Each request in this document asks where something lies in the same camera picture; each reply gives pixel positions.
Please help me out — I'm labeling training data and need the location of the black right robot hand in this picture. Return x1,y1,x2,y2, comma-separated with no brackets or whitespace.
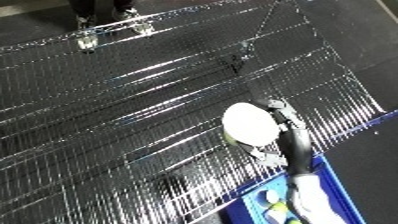
246,97,315,178

